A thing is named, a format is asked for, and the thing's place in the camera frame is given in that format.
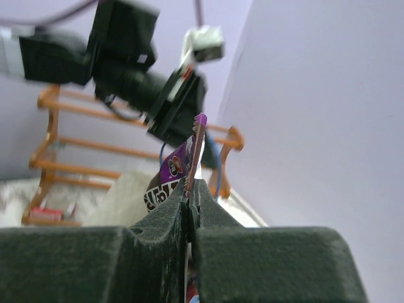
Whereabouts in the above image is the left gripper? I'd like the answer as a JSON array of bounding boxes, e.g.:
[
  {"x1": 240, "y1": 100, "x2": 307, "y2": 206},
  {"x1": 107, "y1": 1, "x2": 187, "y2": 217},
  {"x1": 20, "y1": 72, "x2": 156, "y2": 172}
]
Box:
[{"x1": 145, "y1": 70, "x2": 206, "y2": 148}]

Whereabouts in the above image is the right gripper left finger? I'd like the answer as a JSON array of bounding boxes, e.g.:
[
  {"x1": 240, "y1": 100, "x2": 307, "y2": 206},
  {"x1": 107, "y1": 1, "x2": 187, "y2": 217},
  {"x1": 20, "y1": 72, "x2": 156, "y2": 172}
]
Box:
[{"x1": 1, "y1": 183, "x2": 186, "y2": 302}]

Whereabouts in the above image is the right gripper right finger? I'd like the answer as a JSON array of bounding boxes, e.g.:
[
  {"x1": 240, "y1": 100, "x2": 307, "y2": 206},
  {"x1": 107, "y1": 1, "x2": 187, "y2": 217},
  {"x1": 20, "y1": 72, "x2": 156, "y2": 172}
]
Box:
[{"x1": 189, "y1": 180, "x2": 368, "y2": 302}]

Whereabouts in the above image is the brown chocolate candy pack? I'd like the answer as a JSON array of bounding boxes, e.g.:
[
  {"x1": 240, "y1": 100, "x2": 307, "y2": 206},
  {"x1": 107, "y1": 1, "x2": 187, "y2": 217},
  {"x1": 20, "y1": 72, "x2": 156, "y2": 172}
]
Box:
[{"x1": 138, "y1": 113, "x2": 207, "y2": 302}]

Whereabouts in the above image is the blue checkered paper bag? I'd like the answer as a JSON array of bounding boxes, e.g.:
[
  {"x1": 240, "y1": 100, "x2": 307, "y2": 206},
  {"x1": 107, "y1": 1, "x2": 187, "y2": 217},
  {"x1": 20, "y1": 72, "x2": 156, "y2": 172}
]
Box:
[{"x1": 83, "y1": 135, "x2": 196, "y2": 227}]

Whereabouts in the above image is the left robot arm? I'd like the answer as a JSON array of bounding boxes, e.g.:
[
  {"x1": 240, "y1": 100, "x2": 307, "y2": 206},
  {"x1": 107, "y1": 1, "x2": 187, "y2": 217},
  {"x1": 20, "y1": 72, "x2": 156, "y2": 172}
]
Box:
[{"x1": 1, "y1": 1, "x2": 205, "y2": 147}]

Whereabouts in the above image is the orange wooden rack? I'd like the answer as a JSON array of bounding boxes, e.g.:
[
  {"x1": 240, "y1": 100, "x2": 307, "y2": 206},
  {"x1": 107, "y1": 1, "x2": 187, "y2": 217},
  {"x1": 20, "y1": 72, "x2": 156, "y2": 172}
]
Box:
[{"x1": 21, "y1": 83, "x2": 246, "y2": 227}]

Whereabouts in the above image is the red white small box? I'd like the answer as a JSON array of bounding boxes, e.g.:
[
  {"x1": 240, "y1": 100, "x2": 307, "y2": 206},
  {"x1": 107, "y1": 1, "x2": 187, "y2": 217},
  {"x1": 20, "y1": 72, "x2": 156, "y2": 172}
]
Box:
[{"x1": 30, "y1": 207, "x2": 64, "y2": 222}]

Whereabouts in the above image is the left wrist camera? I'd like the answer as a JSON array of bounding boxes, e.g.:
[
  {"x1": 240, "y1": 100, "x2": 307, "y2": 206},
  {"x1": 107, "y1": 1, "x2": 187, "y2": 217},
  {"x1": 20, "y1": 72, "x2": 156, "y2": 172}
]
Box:
[{"x1": 180, "y1": 25, "x2": 225, "y2": 67}]

